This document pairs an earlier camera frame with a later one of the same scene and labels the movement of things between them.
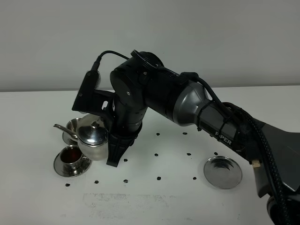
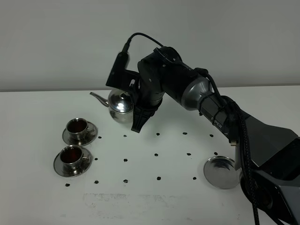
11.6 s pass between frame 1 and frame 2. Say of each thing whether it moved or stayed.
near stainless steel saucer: stayed
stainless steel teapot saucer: stayed
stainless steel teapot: moved
